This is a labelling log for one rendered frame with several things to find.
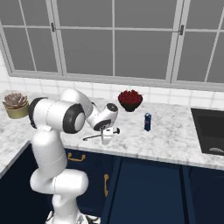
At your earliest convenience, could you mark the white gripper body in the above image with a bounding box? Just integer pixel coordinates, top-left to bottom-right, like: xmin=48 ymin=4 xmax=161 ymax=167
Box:
xmin=101 ymin=133 xmax=115 ymax=146

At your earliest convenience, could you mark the wide dark blue cupboard panel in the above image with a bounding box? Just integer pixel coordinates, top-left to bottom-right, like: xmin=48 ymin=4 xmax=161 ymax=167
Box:
xmin=100 ymin=156 xmax=189 ymax=224

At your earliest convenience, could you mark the dark blue cupboard door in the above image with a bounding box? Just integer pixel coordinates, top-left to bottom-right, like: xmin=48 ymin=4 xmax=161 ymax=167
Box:
xmin=74 ymin=163 xmax=116 ymax=217

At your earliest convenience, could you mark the succulent plant in yellow pot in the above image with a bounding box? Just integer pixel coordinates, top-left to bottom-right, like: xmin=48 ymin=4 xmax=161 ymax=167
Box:
xmin=2 ymin=92 xmax=31 ymax=120

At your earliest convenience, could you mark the dark blue cupboard under sink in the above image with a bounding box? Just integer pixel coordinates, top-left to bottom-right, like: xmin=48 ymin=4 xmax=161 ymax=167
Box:
xmin=186 ymin=165 xmax=224 ymax=224

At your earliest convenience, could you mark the dark blue corner cupboard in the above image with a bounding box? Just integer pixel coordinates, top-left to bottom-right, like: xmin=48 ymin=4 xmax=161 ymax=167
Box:
xmin=0 ymin=142 xmax=55 ymax=224

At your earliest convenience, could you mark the black bowl of red fruit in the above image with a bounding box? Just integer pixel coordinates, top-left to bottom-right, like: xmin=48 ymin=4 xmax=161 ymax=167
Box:
xmin=117 ymin=89 xmax=144 ymax=113

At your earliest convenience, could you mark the black sink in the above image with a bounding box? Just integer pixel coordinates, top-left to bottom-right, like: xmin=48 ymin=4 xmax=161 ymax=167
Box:
xmin=190 ymin=107 xmax=224 ymax=157

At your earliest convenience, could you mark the dark long-handled kitchen utensil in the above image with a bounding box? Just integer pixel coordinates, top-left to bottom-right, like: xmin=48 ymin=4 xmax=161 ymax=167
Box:
xmin=82 ymin=127 xmax=121 ymax=142

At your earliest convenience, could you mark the gold cupboard door handle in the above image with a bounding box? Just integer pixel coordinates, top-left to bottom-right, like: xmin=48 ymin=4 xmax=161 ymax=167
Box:
xmin=103 ymin=173 xmax=110 ymax=198

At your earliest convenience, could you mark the blue drink carton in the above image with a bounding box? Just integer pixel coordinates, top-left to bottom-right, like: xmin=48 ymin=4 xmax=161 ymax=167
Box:
xmin=143 ymin=112 xmax=152 ymax=132

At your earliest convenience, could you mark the dark blue drawer front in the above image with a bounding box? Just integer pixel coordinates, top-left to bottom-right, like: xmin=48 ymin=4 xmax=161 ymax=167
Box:
xmin=64 ymin=148 xmax=117 ymax=176

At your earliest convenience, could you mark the grey-framed window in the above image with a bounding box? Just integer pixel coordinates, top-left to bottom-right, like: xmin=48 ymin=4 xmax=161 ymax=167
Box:
xmin=0 ymin=0 xmax=224 ymax=92

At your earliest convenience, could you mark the gold drawer handle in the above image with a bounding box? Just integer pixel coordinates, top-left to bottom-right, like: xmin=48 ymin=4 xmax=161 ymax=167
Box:
xmin=66 ymin=152 xmax=87 ymax=162

